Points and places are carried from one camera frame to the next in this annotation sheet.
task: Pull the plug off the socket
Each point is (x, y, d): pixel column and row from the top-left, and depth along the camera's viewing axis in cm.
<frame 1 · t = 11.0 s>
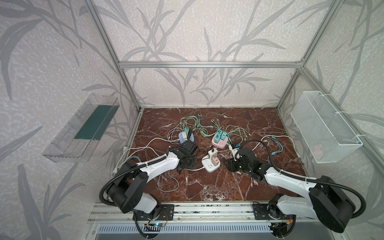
left hand: (194, 160, 88), fingers open
right hand: (225, 156, 87), fingers open
pink power strip: (222, 143, 98), point 3 cm above the table
white power strip: (207, 164, 89), point 3 cm above the table
white charger plug: (212, 153, 88), point 8 cm above the table
pink charger plug: (215, 161, 86), point 7 cm above the table

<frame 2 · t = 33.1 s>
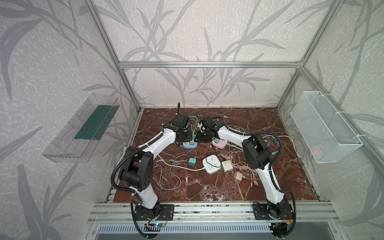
left hand: (191, 133, 92), fingers closed
right hand: (196, 135, 100), fingers open
white charger plug: (227, 165, 89), point 3 cm above the table
pink charger plug: (239, 176, 86), point 2 cm above the table
teal charger plug: (192, 162, 91), point 2 cm above the table
the other named things where they were.

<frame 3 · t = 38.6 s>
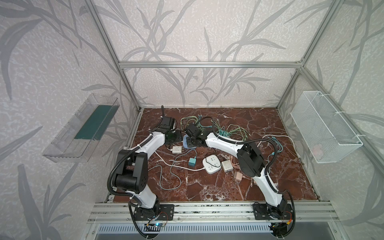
left hand: (181, 132, 93), fingers open
right hand: (190, 137, 96), fingers open
cream white charger plug: (177, 150, 96), point 3 cm above the table
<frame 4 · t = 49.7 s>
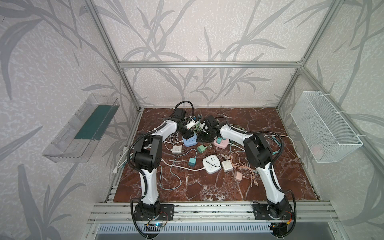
left hand: (191, 126, 100), fingers open
right hand: (198, 135, 100), fingers open
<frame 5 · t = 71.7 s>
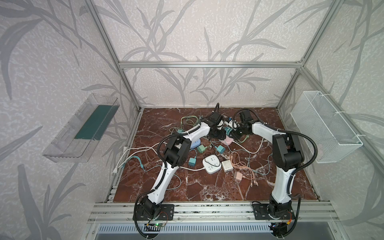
left hand: (225, 132, 100), fingers open
right hand: (232, 128, 102), fingers open
teal charger plug 2: (220, 149, 97), point 2 cm above the table
